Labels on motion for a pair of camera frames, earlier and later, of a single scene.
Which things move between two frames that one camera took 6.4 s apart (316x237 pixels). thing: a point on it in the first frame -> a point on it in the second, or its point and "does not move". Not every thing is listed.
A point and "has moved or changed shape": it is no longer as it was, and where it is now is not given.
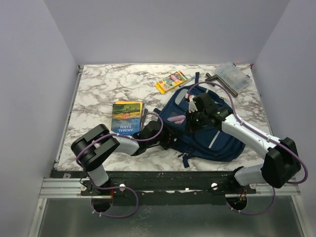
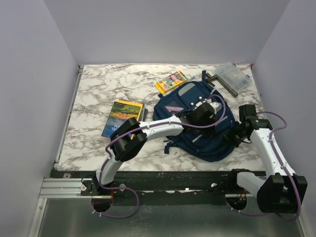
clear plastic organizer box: x=234 y=76 does not move
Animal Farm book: x=126 y=119 does not move
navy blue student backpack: x=207 y=143 has moved or changed shape
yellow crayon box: x=170 y=82 does not move
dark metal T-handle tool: x=213 y=78 does not move
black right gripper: x=189 y=125 -> x=230 y=137
